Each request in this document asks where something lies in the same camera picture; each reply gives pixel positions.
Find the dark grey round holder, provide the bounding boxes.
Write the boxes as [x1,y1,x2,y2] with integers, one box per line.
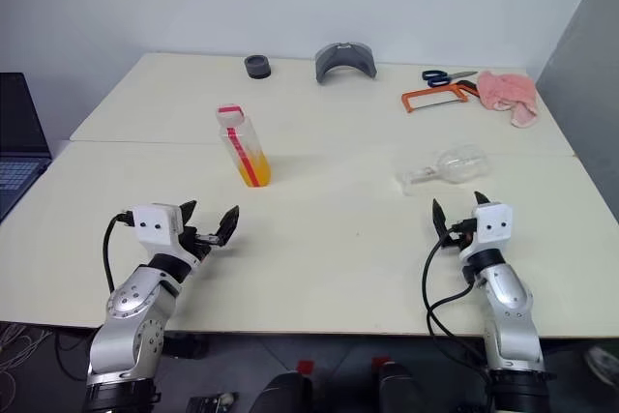
[244,54,274,80]

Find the blue handled scissors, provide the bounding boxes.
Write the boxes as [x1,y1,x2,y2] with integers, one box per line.
[421,69,480,88]

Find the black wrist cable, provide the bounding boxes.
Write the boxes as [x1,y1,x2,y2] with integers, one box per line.
[422,221,495,388]
[102,211,135,294]

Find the grey partition panel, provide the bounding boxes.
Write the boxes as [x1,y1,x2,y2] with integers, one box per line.
[533,0,619,214]

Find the grey rounded floor object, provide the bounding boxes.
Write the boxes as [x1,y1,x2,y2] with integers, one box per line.
[582,343,619,380]

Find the clear plastic cup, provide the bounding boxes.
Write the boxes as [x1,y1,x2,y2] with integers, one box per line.
[396,143,490,192]

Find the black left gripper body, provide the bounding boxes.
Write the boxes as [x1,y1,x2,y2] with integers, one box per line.
[174,224,221,267]

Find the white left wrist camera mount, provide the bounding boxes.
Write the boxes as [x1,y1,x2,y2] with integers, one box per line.
[126,202,183,247]

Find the dark open laptop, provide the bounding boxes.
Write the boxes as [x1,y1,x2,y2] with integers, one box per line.
[0,73,53,221]

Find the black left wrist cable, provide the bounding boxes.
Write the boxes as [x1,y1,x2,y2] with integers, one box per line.
[102,211,135,294]

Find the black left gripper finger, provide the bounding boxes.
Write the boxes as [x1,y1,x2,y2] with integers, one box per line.
[212,204,241,247]
[179,199,199,229]

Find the white floor cables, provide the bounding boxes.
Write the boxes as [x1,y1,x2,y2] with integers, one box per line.
[0,321,52,390]

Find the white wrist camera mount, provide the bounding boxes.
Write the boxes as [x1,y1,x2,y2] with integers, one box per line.
[471,202,515,246]
[126,202,183,247]

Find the pink cloth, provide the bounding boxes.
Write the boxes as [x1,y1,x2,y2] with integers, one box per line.
[476,70,540,130]

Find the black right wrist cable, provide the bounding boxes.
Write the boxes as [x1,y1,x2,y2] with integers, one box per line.
[422,221,495,388]

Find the white red bottle cap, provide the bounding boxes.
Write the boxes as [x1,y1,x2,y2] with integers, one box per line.
[215,103,247,131]

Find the black box with white parts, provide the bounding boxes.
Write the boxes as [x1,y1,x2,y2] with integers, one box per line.
[187,391,239,413]

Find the dark rounded shape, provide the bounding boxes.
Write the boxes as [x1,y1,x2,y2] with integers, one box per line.
[260,370,313,413]

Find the bottle with orange liquid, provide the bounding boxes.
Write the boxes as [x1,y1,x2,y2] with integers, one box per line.
[217,112,274,189]

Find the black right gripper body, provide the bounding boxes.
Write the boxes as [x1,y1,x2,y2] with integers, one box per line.
[443,224,478,253]

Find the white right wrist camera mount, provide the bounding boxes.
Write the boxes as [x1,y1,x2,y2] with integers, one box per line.
[471,202,515,246]

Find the orange frame hacksaw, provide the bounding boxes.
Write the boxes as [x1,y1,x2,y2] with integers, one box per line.
[400,79,481,115]

